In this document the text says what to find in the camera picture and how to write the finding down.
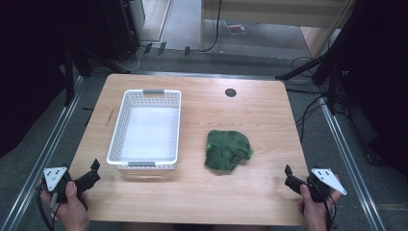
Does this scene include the black metal stand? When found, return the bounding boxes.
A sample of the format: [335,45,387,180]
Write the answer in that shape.
[63,46,78,108]

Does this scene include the aluminium floor rail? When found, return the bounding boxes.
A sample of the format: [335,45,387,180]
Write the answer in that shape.
[0,75,86,231]
[315,85,388,231]

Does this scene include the green cloth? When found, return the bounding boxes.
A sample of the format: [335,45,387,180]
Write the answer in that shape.
[204,129,255,172]

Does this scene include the white floor cable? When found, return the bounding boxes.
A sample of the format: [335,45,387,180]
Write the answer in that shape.
[115,44,146,72]

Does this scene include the white plastic basket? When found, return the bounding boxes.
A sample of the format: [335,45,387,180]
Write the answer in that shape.
[106,89,183,171]

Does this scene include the black hanging cable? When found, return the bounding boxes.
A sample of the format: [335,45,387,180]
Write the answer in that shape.
[198,0,223,53]

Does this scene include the booklet with red cover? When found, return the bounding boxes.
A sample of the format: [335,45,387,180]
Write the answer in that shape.
[224,20,247,36]

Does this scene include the person's left hand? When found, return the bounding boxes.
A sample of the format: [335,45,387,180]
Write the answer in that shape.
[38,181,90,231]

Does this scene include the dark cabinet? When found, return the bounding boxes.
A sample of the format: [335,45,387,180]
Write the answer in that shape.
[101,0,146,63]

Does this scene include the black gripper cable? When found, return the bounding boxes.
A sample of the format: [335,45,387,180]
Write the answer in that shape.
[322,192,339,231]
[36,184,62,231]

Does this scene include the black tripod stand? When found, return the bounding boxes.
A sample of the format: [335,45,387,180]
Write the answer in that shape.
[274,47,341,116]

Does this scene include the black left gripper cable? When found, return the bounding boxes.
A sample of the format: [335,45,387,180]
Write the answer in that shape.
[36,184,62,231]

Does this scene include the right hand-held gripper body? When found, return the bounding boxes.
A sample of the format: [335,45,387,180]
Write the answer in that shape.
[305,167,348,204]

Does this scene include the person's right hand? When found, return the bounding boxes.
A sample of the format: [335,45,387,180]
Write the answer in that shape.
[297,174,343,231]

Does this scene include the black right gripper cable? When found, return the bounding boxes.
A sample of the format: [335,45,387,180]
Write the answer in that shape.
[322,192,339,231]

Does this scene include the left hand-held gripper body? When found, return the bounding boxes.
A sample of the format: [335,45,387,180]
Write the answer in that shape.
[42,166,89,204]

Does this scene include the black floor cables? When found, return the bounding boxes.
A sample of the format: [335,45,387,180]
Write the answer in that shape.
[290,56,331,143]

